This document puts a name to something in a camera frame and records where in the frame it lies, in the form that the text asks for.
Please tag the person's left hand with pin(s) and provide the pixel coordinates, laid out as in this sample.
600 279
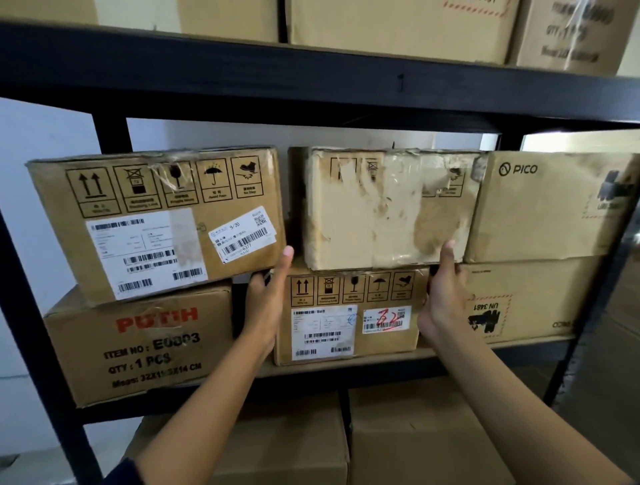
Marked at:
264 310

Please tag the person's right hand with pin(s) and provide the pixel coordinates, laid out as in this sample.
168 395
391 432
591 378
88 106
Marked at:
445 305

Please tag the person's right thumb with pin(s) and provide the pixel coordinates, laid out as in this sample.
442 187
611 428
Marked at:
448 260

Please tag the person's left thumb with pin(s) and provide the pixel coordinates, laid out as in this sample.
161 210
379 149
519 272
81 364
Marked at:
282 270

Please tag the labelled cardboard box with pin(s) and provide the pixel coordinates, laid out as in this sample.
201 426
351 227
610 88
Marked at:
345 310

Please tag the person's right forearm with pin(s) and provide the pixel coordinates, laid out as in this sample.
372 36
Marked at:
520 414

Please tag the person's left forearm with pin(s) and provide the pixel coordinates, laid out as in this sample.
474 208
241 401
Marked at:
210 414

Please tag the cardboard box with hatched label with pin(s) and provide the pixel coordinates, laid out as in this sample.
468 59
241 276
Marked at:
530 300

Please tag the worn pale cardboard box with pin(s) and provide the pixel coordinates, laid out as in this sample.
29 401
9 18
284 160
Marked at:
360 220

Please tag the pale cardboard box, black logo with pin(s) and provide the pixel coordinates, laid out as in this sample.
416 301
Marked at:
545 210

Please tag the cardboard box with white labels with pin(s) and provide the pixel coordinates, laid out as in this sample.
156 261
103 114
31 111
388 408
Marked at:
165 225

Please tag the cardboard box with red print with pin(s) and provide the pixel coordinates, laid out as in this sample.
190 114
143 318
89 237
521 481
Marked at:
145 344

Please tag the plain brown cardboard box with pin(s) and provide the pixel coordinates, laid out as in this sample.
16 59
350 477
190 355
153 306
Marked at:
45 9
415 429
230 17
295 444

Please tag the black metal shelving rack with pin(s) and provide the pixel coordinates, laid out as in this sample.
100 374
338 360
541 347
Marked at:
300 85

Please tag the large brown cardboard box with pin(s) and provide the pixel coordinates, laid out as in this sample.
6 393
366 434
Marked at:
607 379

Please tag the cardboard box, red hatched mark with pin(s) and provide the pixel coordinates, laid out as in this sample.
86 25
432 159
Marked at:
400 25

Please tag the cardboard box with black print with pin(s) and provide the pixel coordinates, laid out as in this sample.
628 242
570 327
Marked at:
570 35

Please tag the dark blue sleeve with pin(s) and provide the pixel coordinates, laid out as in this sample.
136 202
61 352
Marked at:
122 473

